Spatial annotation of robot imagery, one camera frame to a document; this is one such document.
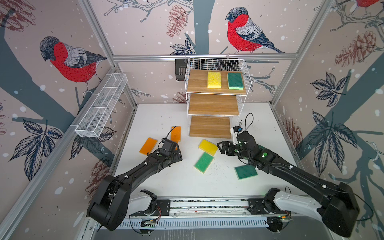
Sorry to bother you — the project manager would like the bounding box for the light green sponge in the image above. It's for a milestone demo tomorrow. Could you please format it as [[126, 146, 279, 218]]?
[[194, 152, 214, 174]]

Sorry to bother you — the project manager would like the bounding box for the yellow sponge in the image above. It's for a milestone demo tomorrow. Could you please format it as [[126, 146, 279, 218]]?
[[199, 139, 218, 156], [207, 72, 222, 89]]

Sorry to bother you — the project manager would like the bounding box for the black box behind shelf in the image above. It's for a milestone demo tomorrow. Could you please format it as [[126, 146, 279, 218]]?
[[175, 59, 188, 81]]

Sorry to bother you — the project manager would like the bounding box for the orange sponge near shelf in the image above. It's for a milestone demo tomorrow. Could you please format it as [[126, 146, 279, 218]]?
[[171, 126, 182, 143]]

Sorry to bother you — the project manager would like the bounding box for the white wire wall basket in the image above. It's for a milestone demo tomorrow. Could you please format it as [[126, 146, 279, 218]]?
[[75, 73, 128, 138]]

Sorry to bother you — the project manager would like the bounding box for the perforated metal vent strip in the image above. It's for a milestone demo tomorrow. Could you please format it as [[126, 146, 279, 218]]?
[[118, 217, 270, 230]]

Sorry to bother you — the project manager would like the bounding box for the orange sponge far left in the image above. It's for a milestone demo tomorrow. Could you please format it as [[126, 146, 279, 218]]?
[[139, 138, 158, 156]]

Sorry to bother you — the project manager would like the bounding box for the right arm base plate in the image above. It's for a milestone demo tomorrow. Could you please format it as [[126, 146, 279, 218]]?
[[247, 198, 291, 215]]

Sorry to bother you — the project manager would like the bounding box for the aluminium mounting rail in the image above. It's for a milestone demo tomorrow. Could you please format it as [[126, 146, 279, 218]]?
[[80, 196, 334, 218]]

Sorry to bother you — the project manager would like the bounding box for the middle wooden shelf board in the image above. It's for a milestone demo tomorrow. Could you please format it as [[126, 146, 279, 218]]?
[[188, 94, 239, 116]]

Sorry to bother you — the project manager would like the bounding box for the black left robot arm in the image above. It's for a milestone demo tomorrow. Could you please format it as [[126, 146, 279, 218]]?
[[87, 138, 183, 231]]

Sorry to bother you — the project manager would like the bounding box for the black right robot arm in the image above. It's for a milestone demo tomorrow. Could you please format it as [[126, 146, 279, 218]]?
[[217, 131, 360, 238]]

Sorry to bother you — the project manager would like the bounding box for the white wire three-tier shelf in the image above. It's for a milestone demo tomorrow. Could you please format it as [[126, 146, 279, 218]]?
[[185, 58, 252, 139]]

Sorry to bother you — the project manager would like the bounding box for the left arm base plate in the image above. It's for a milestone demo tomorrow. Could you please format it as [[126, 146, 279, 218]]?
[[140, 200, 171, 217]]

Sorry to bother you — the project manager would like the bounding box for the dark green sponge carried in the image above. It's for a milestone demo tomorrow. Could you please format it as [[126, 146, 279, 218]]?
[[227, 73, 244, 90]]

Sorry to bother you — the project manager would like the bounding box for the dark green sponge front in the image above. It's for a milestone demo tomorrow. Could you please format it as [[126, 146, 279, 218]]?
[[235, 165, 258, 180]]

